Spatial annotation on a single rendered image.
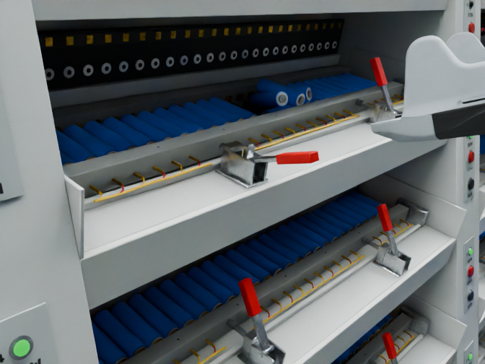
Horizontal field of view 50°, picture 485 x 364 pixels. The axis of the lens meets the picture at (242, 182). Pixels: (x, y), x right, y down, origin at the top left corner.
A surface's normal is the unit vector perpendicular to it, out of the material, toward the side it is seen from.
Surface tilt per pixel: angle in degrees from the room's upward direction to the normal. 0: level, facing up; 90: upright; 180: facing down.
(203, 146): 109
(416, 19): 90
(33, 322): 90
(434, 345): 19
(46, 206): 90
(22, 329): 90
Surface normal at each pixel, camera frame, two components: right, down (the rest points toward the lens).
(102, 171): 0.74, 0.39
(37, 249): 0.73, 0.09
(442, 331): -0.68, 0.24
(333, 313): 0.14, -0.89
